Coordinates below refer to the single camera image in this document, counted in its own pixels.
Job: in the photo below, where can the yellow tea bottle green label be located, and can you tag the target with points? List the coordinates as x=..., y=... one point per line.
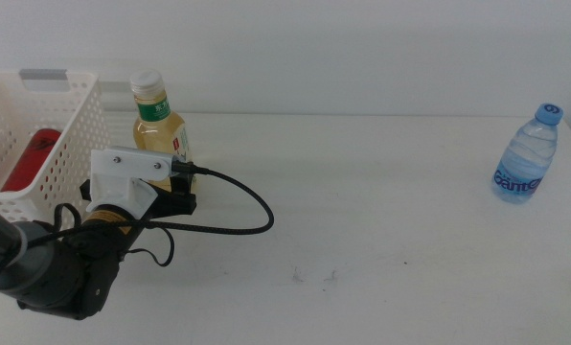
x=156, y=129

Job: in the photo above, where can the red cola can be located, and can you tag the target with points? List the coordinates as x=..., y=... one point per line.
x=31, y=158

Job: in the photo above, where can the white perforated plastic basket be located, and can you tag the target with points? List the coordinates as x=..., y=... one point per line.
x=12, y=194

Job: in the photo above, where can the clear water bottle blue cap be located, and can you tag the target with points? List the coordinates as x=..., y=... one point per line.
x=525, y=158

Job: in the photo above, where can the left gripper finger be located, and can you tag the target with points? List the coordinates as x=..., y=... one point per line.
x=183, y=184

